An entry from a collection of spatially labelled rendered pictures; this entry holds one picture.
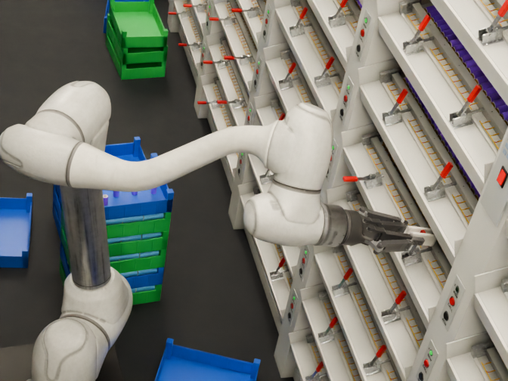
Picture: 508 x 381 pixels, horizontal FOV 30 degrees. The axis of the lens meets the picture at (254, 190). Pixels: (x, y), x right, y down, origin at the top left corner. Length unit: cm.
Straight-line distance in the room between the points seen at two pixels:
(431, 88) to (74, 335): 104
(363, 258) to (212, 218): 125
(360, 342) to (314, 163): 72
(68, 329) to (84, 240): 22
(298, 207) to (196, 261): 152
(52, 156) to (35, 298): 124
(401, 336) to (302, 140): 60
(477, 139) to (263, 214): 44
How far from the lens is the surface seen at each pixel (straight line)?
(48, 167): 204
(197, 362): 307
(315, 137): 187
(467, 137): 190
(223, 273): 336
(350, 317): 253
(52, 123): 209
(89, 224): 234
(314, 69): 272
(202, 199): 364
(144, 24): 434
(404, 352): 223
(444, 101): 199
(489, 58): 179
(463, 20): 190
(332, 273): 263
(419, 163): 211
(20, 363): 269
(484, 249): 182
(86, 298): 247
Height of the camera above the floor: 234
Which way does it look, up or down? 39 degrees down
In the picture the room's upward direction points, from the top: 11 degrees clockwise
